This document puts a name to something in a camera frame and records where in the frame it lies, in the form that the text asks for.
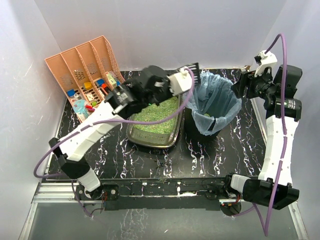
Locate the black trash bin blue bag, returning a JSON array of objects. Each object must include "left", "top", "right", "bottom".
[{"left": 186, "top": 72, "right": 242, "bottom": 136}]

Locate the black slotted litter scoop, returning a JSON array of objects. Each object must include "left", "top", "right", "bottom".
[{"left": 175, "top": 62, "right": 201, "bottom": 87}]

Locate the dark green litter box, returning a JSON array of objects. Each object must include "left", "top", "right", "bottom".
[{"left": 126, "top": 96, "right": 183, "bottom": 149}]

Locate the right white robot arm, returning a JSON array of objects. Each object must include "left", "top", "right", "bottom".
[{"left": 224, "top": 65, "right": 303, "bottom": 210}]

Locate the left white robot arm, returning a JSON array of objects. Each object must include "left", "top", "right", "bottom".
[{"left": 49, "top": 65, "right": 192, "bottom": 198}]

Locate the green white eraser pack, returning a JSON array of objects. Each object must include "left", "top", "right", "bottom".
[{"left": 105, "top": 71, "right": 120, "bottom": 88}]

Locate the orange black highlighter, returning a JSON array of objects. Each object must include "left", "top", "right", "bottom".
[{"left": 101, "top": 83, "right": 111, "bottom": 93}]

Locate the yellow pencil sharpener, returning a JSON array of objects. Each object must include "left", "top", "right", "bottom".
[{"left": 82, "top": 82, "right": 92, "bottom": 91}]

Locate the red cap marker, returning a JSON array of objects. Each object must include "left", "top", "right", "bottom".
[{"left": 85, "top": 105, "right": 95, "bottom": 112}]

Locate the peach plastic file organizer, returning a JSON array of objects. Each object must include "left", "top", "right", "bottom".
[{"left": 45, "top": 35, "right": 125, "bottom": 109}]

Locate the light blue correction tape pack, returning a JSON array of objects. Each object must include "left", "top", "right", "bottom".
[{"left": 72, "top": 100, "right": 90, "bottom": 123}]

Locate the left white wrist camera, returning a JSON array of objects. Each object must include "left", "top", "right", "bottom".
[{"left": 168, "top": 69, "right": 193, "bottom": 96}]

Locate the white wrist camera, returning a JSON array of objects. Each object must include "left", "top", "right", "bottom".
[
  {"left": 168, "top": 69, "right": 193, "bottom": 96},
  {"left": 254, "top": 50, "right": 278, "bottom": 78}
]

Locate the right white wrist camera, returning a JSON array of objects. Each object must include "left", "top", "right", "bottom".
[{"left": 254, "top": 50, "right": 278, "bottom": 78}]

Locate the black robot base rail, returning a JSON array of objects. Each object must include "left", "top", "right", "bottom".
[{"left": 72, "top": 177, "right": 243, "bottom": 216}]

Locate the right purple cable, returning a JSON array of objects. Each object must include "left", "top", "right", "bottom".
[{"left": 232, "top": 32, "right": 288, "bottom": 237}]

